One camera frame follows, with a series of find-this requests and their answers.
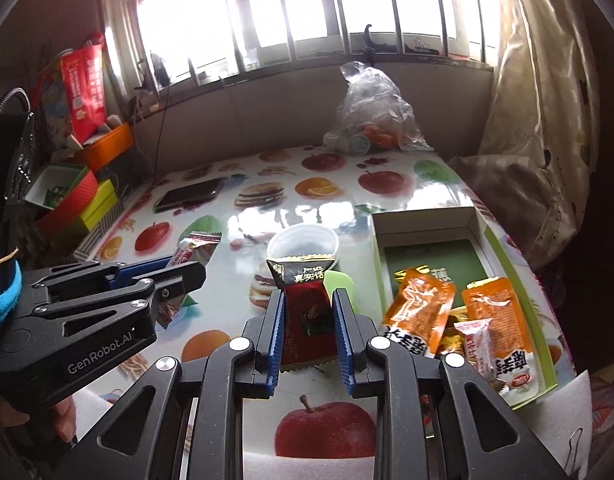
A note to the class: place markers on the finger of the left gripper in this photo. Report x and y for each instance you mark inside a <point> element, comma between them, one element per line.
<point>127,274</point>
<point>175,283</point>

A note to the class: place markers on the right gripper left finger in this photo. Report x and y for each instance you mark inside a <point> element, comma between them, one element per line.
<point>246,367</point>

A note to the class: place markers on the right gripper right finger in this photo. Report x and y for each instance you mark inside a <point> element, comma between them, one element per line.
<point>373,366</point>

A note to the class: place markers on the pink white snack packet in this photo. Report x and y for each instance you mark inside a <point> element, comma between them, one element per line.
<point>198,246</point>

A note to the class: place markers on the large orange snack packet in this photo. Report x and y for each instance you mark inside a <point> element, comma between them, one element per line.
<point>417,317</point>

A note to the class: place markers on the red black snack packet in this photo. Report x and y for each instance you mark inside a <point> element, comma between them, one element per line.
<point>308,315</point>

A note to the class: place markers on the long gold snack bar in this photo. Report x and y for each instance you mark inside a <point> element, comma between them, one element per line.
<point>452,340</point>

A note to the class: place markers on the person's left hand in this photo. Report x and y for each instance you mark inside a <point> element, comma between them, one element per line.
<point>62,418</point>

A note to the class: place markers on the striped black white box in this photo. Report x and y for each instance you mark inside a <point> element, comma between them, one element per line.
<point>86,247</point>

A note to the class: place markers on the yellow green box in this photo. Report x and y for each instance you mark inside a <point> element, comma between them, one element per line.
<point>104,199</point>

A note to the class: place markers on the black smartphone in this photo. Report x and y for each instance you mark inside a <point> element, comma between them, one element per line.
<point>199,192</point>

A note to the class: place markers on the light green plastic container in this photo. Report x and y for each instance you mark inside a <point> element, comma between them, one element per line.
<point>334,280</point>

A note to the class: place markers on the red rimmed open box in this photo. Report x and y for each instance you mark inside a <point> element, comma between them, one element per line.
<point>60,193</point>

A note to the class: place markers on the green white cardboard box tray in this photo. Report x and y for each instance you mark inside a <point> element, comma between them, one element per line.
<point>457,244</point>

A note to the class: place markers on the orange plastic bin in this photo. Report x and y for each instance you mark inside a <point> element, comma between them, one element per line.
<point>105,150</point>

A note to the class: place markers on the dark jar with clear lid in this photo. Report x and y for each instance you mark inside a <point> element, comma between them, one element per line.
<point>303,240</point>

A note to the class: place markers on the red printed package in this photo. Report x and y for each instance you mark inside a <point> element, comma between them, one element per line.
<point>82,75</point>

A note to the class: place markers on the clear plastic bag of items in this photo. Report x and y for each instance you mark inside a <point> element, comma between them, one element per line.
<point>373,116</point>

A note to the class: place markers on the beige curtain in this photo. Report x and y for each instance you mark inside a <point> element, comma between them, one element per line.
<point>540,142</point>

